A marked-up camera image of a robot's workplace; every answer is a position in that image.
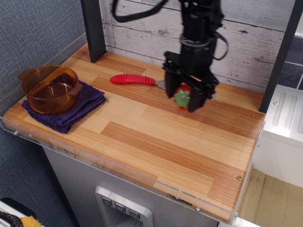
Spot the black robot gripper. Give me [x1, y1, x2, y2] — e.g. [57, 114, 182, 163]
[163, 37, 218, 113]

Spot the red toy strawberry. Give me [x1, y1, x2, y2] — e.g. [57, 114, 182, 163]
[173, 84, 192, 110]

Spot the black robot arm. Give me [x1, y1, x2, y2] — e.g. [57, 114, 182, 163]
[163, 0, 226, 112]

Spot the purple folded towel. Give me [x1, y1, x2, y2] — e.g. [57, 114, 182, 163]
[21, 81, 107, 134]

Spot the white appliance at right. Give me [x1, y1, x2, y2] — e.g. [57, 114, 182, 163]
[252, 85, 303, 187]

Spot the amber glass pot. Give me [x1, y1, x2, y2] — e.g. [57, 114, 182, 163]
[18, 64, 83, 115]

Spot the grey cabinet under table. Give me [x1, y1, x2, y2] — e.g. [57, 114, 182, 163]
[44, 148, 219, 227]

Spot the silver dispenser panel with buttons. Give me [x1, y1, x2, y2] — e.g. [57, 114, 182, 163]
[95, 186, 154, 227]

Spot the clear acrylic table guard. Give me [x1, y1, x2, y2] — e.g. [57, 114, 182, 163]
[0, 35, 266, 225]

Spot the yellow object bottom left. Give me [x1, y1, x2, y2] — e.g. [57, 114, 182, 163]
[20, 216, 43, 227]

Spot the red handled metal spoon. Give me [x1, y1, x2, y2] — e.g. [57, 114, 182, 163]
[110, 74, 166, 90]

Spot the black braided cable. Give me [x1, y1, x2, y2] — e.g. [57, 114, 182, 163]
[111, 0, 169, 24]

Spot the dark grey right post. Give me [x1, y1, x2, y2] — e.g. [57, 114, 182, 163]
[259, 0, 303, 113]

